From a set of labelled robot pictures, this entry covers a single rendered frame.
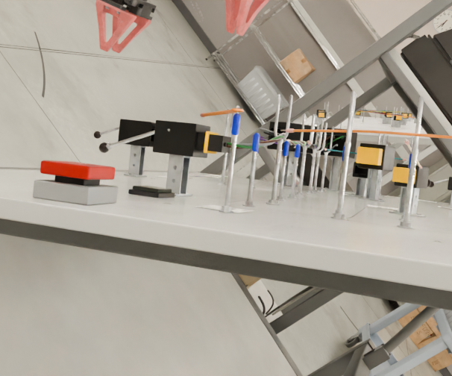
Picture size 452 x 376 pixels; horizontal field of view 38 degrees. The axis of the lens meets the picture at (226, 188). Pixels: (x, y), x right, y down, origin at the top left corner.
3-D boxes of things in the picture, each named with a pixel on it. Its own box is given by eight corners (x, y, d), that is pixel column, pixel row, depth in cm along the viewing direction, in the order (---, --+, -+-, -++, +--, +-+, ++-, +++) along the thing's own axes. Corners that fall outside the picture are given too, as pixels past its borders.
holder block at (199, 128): (168, 153, 84) (171, 122, 84) (207, 158, 82) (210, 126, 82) (152, 151, 80) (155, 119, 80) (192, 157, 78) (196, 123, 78)
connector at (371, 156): (381, 165, 123) (383, 149, 123) (377, 165, 121) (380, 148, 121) (359, 163, 125) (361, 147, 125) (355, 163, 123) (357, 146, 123)
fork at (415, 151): (413, 229, 69) (429, 96, 69) (396, 227, 70) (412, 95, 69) (414, 228, 71) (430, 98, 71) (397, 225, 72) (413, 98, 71)
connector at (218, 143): (195, 148, 82) (197, 133, 82) (231, 154, 80) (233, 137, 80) (186, 148, 79) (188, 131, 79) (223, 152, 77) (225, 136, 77)
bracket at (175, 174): (175, 193, 84) (180, 154, 84) (192, 195, 83) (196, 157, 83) (158, 194, 80) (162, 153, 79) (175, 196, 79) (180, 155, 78)
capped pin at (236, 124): (218, 210, 66) (230, 104, 65) (233, 212, 66) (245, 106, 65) (218, 212, 64) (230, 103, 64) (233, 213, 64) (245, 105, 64)
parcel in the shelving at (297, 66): (277, 61, 767) (297, 46, 760) (282, 63, 807) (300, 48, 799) (294, 83, 767) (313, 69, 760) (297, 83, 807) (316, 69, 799)
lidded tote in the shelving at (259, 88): (234, 81, 781) (256, 64, 773) (241, 81, 822) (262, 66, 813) (263, 122, 782) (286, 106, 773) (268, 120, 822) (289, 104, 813)
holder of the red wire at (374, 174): (398, 201, 134) (405, 149, 134) (378, 201, 123) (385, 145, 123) (374, 198, 137) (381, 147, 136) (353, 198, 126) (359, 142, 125)
